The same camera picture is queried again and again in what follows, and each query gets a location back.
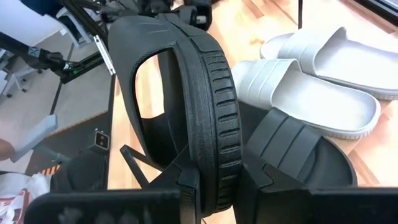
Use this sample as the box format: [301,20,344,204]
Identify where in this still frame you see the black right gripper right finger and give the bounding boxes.
[234,149,308,224]

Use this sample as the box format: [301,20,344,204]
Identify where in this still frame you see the white chair base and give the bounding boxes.
[0,58,43,99]

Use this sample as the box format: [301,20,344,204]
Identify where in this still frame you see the black rubber slide sandal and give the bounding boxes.
[107,12,244,218]
[241,107,358,189]

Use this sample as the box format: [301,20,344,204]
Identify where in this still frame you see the person's hand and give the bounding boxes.
[0,138,16,162]

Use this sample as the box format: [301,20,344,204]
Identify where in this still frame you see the white bag with red print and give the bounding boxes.
[0,172,51,224]

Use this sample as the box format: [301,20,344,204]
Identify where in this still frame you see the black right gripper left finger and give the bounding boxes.
[120,144,200,224]

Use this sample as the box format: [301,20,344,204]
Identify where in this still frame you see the black thin cable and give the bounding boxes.
[297,0,304,30]

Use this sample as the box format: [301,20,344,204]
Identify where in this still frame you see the silver two-hole connector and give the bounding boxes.
[94,129,110,152]

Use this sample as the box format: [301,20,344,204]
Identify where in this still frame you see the grey rubber slide sandal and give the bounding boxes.
[259,26,398,101]
[231,58,382,140]

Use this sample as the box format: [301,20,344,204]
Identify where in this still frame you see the grey flat object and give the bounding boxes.
[11,114,59,163]

